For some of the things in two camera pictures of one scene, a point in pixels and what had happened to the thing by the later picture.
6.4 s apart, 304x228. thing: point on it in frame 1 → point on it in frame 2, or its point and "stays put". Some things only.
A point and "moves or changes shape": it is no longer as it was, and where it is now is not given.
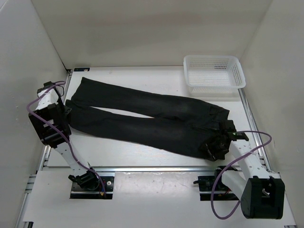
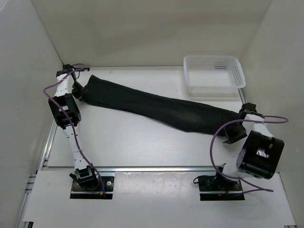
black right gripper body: x=215 y=148 → x=235 y=132
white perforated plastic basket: x=213 y=74 stays put
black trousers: x=180 y=125 moves or changes shape
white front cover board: x=139 y=200 stays put
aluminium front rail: x=106 y=169 stays put
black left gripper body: x=65 y=110 → x=78 y=90
